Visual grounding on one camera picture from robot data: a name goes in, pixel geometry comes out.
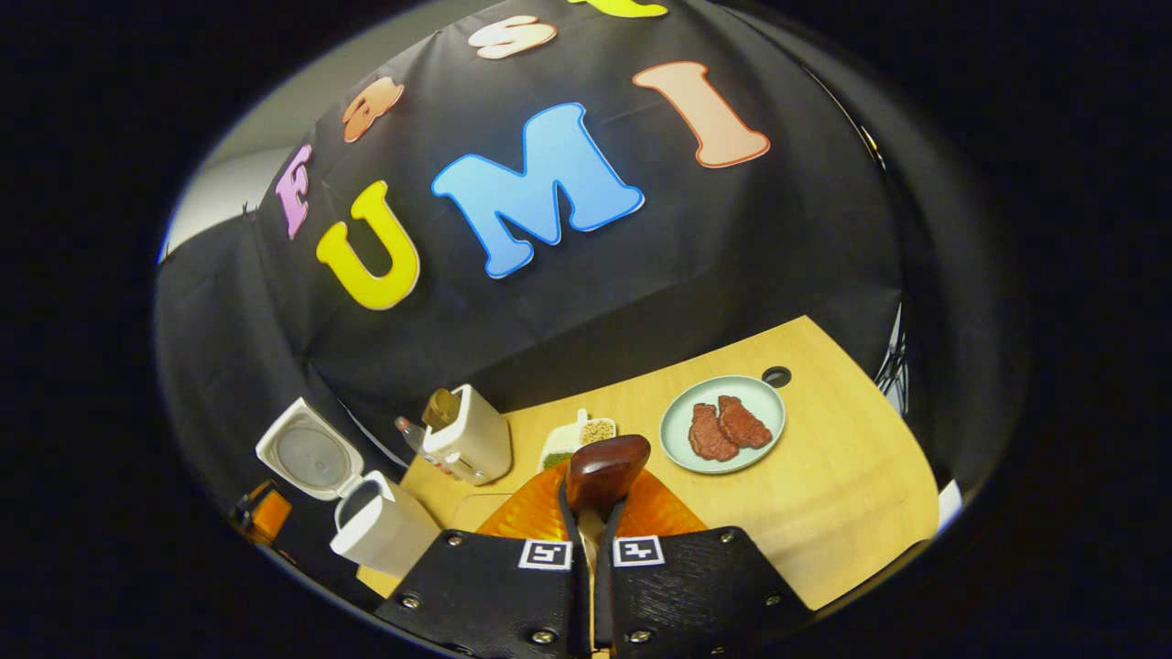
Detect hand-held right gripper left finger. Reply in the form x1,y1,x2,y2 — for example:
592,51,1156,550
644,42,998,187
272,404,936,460
375,465,591,659

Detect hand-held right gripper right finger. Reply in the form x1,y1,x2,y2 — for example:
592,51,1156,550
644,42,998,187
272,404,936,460
595,469,816,659

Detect white rice cooker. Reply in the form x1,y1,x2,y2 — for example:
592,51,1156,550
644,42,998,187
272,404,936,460
255,397,442,579

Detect brown wooden spoon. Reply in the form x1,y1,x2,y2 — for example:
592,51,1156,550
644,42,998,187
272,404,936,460
565,435,653,659

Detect white toaster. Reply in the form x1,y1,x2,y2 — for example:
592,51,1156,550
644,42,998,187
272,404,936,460
421,384,514,486

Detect clear plastic bottle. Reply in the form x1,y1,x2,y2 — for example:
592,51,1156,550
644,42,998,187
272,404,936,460
395,416,454,477

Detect white divided grain dish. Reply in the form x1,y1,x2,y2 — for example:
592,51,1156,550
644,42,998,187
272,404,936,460
537,408,617,472

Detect brown bread slices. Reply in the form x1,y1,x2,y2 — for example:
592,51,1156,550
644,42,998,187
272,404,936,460
422,388,461,431

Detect pale green plate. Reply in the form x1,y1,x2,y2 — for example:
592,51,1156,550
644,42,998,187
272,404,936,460
659,375,787,475

